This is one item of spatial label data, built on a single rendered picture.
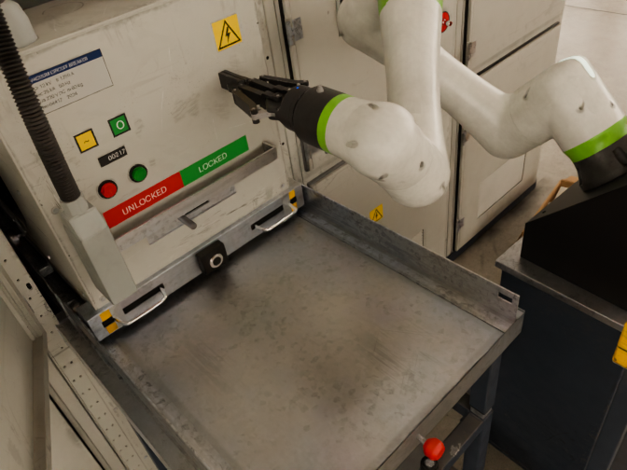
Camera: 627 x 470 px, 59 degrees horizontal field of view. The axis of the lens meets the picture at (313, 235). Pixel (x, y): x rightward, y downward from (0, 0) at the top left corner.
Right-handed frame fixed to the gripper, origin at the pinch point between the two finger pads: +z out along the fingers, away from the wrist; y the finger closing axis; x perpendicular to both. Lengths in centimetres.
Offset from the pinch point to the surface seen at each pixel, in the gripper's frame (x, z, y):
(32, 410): -38, -1, -56
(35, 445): -39, -7, -59
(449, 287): -38, -39, 13
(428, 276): -38, -34, 13
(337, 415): -38, -41, -21
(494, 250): -123, 5, 112
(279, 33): -2.2, 15.7, 24.3
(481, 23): -26, 13, 102
